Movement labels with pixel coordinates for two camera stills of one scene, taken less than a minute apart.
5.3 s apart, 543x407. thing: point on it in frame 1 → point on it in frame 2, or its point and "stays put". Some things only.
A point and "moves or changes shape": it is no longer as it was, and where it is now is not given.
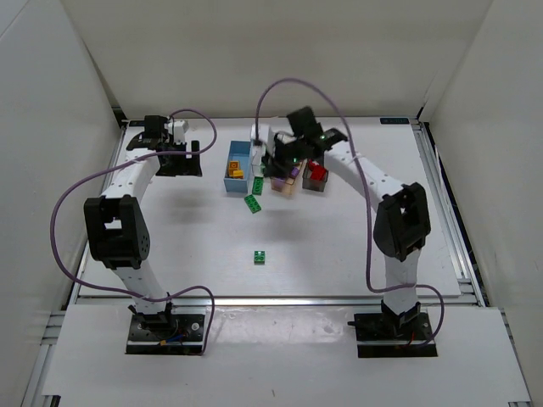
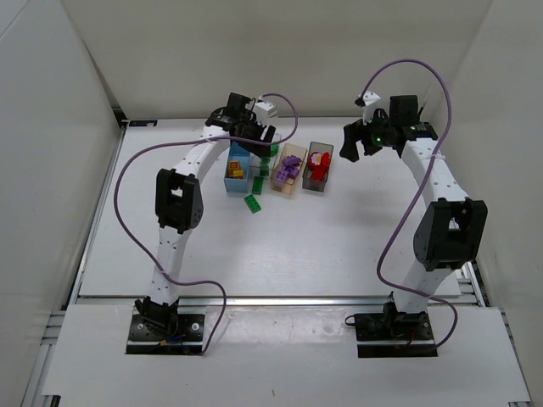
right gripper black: x=274 y=167 → x=362 y=138
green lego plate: x=257 y=185 stays put
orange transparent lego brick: x=233 y=165 stays put
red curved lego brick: x=313 y=165 moves or changes shape
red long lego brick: x=317 y=172 stays put
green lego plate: x=252 y=203 stays put
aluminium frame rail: x=277 y=301 stays put
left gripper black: x=179 y=163 → x=258 y=138
